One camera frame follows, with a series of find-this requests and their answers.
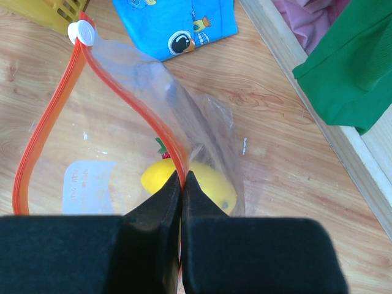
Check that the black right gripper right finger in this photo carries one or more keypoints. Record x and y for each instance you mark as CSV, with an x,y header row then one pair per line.
x,y
223,254

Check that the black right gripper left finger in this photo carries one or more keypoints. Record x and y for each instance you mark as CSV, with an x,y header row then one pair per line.
x,y
134,253

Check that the yellow lemon toy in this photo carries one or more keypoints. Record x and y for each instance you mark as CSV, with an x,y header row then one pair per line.
x,y
212,182

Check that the red chili pepper toy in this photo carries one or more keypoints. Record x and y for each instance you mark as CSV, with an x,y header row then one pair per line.
x,y
162,150

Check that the clear zip top bag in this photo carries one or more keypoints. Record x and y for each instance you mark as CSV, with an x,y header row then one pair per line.
x,y
97,135

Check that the wooden clothes rack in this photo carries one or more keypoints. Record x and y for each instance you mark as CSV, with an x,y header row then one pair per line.
x,y
367,157

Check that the green shirt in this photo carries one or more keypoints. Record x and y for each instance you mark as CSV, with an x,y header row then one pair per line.
x,y
347,77

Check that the blue patterned cloth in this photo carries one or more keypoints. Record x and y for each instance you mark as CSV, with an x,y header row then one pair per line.
x,y
164,29

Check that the pink shirt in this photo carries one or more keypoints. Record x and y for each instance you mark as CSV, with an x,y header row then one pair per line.
x,y
310,20

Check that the yellow plastic basket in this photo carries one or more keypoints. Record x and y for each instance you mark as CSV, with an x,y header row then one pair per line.
x,y
52,14

